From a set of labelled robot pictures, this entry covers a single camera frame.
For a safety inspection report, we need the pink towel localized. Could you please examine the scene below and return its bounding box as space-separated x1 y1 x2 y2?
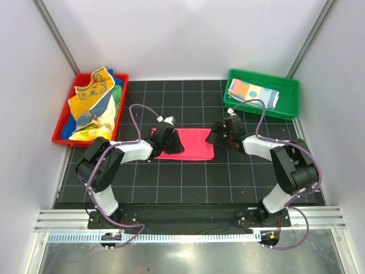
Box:
156 128 214 161

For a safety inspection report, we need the polka dot striped towel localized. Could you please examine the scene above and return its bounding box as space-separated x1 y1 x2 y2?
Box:
228 78 279 109

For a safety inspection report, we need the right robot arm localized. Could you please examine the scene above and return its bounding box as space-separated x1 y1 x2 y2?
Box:
205 114 320 226

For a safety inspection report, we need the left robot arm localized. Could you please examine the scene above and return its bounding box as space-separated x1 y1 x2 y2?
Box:
75 116 184 228

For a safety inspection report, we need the black grid mat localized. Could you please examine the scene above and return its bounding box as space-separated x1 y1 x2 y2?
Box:
52 80 326 207

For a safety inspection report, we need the cream towel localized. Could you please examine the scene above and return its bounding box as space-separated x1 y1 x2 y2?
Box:
97 96 117 140

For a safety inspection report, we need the green towel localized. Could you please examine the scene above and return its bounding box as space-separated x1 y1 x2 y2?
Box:
112 84 123 105

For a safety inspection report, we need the yellow and blue towel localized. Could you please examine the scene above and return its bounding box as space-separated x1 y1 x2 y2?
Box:
68 67 115 131

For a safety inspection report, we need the red plastic bin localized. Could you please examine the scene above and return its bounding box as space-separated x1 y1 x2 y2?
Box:
51 73 128 148

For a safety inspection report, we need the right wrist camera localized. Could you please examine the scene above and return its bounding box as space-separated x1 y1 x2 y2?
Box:
227 108 236 116

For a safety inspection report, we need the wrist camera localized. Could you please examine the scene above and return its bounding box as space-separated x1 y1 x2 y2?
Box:
157 116 175 127
227 108 236 116

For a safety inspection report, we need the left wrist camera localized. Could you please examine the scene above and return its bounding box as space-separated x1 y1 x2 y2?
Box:
157 116 175 127

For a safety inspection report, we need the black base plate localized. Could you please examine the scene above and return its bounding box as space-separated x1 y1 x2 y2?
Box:
87 203 291 235

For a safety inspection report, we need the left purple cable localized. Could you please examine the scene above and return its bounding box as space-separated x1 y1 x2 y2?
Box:
85 103 145 251

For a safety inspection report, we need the purple cable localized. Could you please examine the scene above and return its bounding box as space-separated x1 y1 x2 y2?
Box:
230 99 323 251
85 103 145 251

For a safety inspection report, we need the slotted cable duct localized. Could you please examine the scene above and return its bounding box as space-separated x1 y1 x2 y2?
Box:
47 231 261 244

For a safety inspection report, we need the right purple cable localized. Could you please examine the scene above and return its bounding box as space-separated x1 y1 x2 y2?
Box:
230 99 323 251

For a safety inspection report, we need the aluminium frame rail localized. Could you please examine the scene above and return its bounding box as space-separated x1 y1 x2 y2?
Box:
34 206 346 232

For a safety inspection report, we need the right aluminium corner post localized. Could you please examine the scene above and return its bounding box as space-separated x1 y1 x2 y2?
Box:
286 0 338 79

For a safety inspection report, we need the aluminium corner post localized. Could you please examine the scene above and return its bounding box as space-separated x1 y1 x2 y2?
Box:
32 0 80 75
286 0 338 79

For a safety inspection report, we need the left aluminium corner post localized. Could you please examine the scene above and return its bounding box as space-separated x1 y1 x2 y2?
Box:
32 0 80 75

